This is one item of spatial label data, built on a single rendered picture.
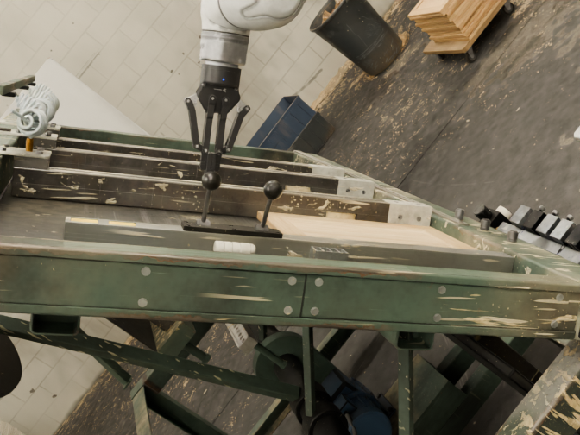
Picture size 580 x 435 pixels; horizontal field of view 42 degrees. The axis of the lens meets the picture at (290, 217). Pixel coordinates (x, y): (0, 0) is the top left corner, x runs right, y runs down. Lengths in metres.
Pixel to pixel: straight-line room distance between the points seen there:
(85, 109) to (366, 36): 2.26
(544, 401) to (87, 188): 1.12
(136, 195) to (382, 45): 4.59
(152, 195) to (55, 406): 5.83
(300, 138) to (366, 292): 4.88
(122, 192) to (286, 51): 5.41
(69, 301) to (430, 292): 0.62
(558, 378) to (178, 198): 0.96
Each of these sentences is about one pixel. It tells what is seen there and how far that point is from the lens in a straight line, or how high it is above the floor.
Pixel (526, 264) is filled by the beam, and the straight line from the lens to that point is 1.71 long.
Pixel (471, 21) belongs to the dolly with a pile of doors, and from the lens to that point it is 5.09.
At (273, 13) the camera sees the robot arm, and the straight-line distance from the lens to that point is 1.27.
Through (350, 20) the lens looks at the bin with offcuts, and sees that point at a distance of 6.19.
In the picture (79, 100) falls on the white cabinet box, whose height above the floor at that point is 1.72.
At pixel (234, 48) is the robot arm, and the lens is 1.44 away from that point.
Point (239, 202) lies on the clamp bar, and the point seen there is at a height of 1.35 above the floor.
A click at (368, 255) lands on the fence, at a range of 1.59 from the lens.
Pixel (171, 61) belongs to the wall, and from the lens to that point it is 7.00.
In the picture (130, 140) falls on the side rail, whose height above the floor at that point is 1.51.
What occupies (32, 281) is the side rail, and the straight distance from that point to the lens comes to 1.25.
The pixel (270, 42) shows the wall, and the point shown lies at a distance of 7.17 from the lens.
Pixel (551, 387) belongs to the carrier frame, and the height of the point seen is 0.79.
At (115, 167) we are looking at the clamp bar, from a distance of 2.32.
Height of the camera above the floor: 1.86
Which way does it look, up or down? 19 degrees down
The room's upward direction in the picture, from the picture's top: 51 degrees counter-clockwise
